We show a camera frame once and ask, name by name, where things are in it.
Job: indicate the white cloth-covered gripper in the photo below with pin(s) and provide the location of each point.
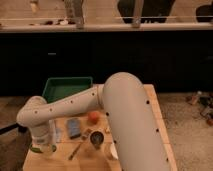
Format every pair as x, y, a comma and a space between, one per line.
43, 134

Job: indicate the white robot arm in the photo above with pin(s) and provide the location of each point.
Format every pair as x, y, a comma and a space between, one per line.
127, 107

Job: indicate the metal fork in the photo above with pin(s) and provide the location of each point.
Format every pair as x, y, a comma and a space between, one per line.
84, 137

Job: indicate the green plastic tray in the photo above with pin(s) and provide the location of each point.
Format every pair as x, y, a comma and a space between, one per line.
57, 88

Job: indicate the dark metal cup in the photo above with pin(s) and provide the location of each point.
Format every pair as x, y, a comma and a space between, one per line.
97, 138

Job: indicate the orange tomato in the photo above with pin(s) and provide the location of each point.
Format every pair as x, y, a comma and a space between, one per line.
93, 117

